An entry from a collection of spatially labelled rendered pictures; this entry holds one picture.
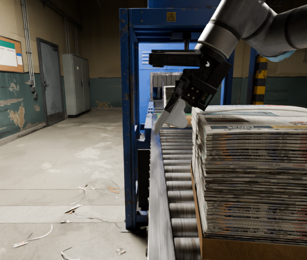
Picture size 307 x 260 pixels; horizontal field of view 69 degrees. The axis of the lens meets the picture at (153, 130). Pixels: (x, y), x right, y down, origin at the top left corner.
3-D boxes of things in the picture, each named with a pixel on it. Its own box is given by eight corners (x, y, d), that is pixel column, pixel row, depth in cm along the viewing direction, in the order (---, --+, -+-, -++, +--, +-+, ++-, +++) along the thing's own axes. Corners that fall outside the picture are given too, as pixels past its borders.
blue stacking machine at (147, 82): (206, 145, 396) (213, 19, 353) (134, 145, 395) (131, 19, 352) (192, 128, 543) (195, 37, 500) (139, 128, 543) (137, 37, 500)
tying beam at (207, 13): (270, 25, 140) (271, 7, 138) (119, 25, 140) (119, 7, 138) (232, 43, 207) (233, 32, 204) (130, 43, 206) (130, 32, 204)
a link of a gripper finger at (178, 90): (171, 111, 44) (191, 76, 46) (165, 107, 44) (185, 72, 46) (167, 117, 49) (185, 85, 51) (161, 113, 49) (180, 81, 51)
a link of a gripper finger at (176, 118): (177, 144, 45) (198, 106, 47) (152, 129, 45) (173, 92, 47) (174, 146, 48) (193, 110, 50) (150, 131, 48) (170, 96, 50)
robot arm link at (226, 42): (209, 19, 43) (204, 29, 51) (197, 41, 44) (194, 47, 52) (242, 39, 43) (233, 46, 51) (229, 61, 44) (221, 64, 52)
